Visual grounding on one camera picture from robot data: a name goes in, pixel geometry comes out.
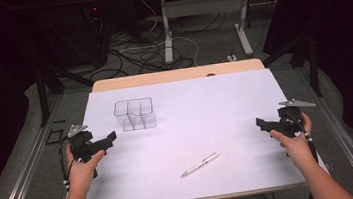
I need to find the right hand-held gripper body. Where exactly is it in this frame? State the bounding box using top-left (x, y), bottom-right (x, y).
top-left (274, 96), bottom-right (320, 140)

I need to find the person's left hand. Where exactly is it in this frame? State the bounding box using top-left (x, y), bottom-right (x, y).
top-left (64, 140), bottom-right (110, 195)

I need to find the hand-held gripper cable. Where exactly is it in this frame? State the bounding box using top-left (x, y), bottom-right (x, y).
top-left (284, 109), bottom-right (321, 168)
top-left (53, 134), bottom-right (82, 199)

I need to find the left hand-held gripper cable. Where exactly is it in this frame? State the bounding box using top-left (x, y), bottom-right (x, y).
top-left (53, 134), bottom-right (82, 199)

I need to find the white pen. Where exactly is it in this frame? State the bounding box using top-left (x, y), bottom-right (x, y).
top-left (177, 151), bottom-right (223, 180)

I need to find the person's right hand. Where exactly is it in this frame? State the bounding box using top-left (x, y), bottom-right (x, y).
top-left (267, 110), bottom-right (318, 172)

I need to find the right hand-held gripper cable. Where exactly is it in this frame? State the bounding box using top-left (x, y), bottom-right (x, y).
top-left (284, 109), bottom-right (321, 168)

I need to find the white power plug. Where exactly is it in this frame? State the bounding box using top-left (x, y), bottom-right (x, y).
top-left (225, 52), bottom-right (239, 64)

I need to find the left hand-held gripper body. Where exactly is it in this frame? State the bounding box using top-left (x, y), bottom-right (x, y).
top-left (66, 120), bottom-right (106, 166)

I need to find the clear plastic organizer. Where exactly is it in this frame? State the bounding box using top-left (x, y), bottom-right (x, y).
top-left (111, 96), bottom-right (159, 134)

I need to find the black metal stand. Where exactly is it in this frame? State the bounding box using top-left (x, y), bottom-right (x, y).
top-left (259, 27), bottom-right (324, 103)
top-left (30, 53), bottom-right (99, 128)

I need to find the bundle of floor cables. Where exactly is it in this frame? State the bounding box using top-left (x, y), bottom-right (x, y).
top-left (81, 0), bottom-right (239, 82)

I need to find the metal floor rail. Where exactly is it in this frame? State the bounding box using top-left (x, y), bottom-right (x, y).
top-left (295, 60), bottom-right (353, 199)
top-left (0, 93), bottom-right (76, 199)

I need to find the black computer tower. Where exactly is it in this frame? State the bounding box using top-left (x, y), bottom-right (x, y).
top-left (49, 0), bottom-right (115, 72)

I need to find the white desk frame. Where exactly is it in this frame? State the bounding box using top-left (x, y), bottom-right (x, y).
top-left (138, 0), bottom-right (298, 69)

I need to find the white table mat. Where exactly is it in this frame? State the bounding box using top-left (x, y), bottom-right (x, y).
top-left (72, 63), bottom-right (330, 199)

